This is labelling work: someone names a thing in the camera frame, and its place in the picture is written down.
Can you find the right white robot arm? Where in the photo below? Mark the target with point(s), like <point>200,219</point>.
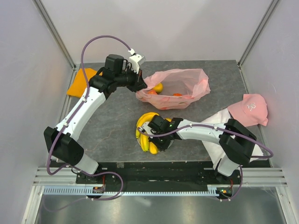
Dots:
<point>236,142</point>

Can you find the slotted cable duct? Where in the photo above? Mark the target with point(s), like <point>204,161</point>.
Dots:
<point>101,191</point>

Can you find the small yellow round fruit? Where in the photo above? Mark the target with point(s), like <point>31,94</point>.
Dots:
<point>158,88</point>

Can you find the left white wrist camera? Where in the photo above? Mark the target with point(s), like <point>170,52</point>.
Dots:
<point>136,60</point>

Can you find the yellow banana bunch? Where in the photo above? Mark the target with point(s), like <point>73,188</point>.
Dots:
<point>144,118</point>
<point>144,142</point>

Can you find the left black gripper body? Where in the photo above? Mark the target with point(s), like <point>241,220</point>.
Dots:
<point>132,79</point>

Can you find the peach fruit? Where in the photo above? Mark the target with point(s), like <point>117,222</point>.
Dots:
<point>152,92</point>

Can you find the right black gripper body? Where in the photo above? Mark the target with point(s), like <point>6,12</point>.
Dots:
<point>162,142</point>

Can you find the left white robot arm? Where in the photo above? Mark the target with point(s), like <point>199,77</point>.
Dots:
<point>61,141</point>

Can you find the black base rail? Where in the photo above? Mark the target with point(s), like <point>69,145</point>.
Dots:
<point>200,172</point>

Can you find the orange folded cloth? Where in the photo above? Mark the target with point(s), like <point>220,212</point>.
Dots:
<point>79,85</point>

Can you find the pink cap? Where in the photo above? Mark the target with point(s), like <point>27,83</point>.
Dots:
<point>251,111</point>

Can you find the beige and blue plate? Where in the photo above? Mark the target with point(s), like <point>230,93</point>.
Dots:
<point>138,140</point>

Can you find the pink peach plastic bag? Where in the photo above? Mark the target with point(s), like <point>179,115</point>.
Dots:
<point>174,89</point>

